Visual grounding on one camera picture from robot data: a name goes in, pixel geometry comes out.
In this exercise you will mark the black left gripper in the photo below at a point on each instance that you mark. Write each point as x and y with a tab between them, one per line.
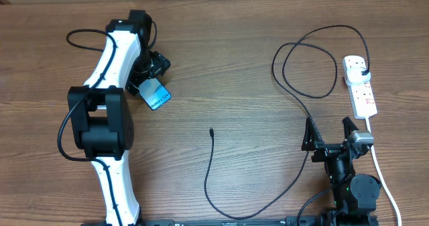
159	64

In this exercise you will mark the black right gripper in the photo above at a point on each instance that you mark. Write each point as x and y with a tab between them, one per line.
311	141

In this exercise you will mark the Samsung Galaxy smartphone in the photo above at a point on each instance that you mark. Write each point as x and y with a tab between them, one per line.
154	93

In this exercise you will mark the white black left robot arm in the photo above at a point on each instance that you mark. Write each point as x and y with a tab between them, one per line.
100	116

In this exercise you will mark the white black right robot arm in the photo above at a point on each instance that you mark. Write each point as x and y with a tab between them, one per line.
354	195

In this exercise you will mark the white charger plug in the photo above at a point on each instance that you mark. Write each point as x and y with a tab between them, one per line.
355	76

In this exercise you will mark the white power strip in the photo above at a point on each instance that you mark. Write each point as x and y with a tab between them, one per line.
361	95

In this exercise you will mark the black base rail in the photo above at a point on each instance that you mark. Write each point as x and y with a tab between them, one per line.
288	221

